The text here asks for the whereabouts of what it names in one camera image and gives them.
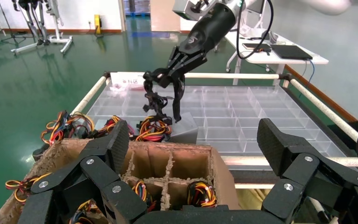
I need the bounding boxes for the yellow floor unit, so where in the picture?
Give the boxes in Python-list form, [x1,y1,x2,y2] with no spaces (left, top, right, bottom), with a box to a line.
[93,14,103,35]

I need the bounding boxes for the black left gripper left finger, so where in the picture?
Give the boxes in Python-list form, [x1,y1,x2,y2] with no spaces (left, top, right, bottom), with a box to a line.
[17,119,149,224]

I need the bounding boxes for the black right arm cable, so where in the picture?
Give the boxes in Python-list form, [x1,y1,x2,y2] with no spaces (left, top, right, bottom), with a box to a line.
[235,0,275,60]

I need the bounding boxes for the black humanoid robot legs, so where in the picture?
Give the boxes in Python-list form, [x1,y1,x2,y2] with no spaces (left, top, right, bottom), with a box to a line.
[12,0,52,46]

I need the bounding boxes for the black laptop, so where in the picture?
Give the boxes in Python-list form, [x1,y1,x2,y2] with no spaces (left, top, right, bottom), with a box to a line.
[269,43,313,61]

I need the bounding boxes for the blue cable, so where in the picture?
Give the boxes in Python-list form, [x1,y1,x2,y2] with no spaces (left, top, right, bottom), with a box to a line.
[305,60,317,89]

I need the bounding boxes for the clear plastic compartment tray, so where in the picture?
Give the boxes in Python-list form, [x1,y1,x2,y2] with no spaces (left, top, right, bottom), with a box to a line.
[86,84,348,157]

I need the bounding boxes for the brown pulp divider box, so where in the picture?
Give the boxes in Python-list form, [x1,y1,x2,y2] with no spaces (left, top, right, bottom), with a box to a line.
[0,137,240,224]

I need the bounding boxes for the black cable bundle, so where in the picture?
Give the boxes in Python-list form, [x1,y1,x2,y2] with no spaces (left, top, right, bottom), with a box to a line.
[142,74,169,116]

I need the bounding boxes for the white table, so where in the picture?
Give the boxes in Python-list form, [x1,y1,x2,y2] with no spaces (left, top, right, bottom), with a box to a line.
[224,29,330,86]

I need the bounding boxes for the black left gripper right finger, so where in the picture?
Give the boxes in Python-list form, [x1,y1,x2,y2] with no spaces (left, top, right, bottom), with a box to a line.
[255,118,358,224]

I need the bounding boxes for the tan door panel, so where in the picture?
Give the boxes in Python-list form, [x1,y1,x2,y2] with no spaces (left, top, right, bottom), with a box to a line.
[150,0,183,33]

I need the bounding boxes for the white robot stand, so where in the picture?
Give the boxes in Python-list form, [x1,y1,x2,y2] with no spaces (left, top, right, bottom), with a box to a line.
[10,0,74,56]

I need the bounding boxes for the multicoloured wire bundle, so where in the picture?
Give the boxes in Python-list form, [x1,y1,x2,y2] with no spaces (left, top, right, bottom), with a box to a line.
[5,172,53,204]
[41,110,96,147]
[95,115,135,139]
[186,180,218,209]
[131,180,158,213]
[135,115,173,143]
[68,199,104,224]

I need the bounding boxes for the grey metal block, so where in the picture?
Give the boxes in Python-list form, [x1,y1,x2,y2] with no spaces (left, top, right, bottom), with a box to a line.
[169,112,200,145]

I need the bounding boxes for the white sign with Chinese text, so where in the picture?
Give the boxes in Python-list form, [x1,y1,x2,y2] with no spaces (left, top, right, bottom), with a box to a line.
[110,71,146,87]

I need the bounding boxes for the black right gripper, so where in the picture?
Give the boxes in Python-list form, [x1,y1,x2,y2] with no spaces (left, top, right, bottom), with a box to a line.
[143,2,238,123]

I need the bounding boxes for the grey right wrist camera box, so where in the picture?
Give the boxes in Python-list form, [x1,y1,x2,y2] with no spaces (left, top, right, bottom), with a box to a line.
[172,0,200,21]

